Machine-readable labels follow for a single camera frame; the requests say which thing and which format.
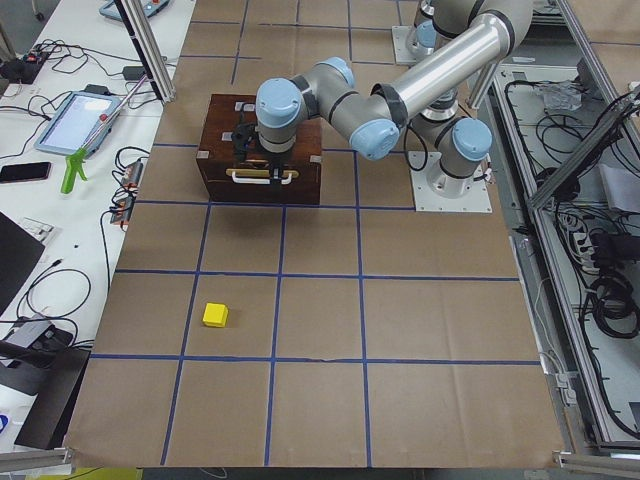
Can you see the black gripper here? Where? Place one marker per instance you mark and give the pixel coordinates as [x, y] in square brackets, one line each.
[275, 158]

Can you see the dark wooden drawer box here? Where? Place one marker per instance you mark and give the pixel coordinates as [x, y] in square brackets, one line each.
[215, 155]

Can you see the yellow block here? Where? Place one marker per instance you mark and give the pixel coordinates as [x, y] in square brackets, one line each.
[215, 315]

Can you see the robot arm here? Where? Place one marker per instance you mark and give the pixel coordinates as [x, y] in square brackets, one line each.
[470, 35]

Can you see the black power adapter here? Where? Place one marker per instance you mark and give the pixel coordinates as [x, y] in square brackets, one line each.
[133, 73]

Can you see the teach pendant tablet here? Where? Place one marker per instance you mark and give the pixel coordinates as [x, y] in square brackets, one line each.
[78, 117]

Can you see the black smartphone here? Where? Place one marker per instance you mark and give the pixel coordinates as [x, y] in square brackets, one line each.
[25, 172]

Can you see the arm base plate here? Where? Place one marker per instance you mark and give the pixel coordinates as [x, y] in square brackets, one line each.
[413, 44]
[435, 191]

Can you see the green handled grabber stick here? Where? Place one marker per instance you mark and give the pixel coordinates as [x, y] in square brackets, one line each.
[74, 161]

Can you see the aluminium frame post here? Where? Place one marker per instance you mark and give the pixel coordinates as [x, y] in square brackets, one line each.
[145, 44]

